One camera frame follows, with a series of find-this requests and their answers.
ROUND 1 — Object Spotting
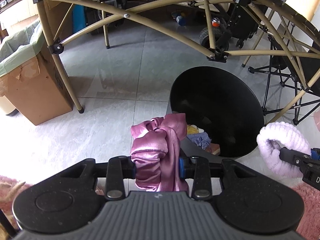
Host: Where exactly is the black round trash bin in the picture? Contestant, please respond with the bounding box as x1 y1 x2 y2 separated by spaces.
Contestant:
167 66 264 163

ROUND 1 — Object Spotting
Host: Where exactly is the black wagon wheel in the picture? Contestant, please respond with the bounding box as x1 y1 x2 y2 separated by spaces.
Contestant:
199 26 230 51

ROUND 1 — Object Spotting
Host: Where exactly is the pink sponge block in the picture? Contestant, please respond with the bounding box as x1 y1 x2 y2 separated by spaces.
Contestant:
205 143 220 155

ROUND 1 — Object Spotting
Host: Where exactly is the purple woven pouch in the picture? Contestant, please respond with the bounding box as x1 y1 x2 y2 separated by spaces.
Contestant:
187 132 211 150

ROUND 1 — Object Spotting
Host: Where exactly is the yellow white plush toy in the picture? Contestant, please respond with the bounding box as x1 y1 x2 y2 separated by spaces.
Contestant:
187 125 204 135

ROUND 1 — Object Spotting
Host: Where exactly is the light purple fluffy cloth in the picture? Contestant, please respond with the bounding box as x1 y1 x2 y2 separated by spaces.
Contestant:
256 121 312 179

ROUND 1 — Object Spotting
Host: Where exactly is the cardboard box with green liner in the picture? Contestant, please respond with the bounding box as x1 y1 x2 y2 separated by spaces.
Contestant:
1 20 73 125

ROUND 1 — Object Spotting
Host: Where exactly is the pink satin cloth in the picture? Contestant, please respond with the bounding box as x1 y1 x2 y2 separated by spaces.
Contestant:
131 113 189 192

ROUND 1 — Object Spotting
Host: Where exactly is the black folding camp chair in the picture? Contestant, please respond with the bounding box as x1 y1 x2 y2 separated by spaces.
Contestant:
248 33 320 126

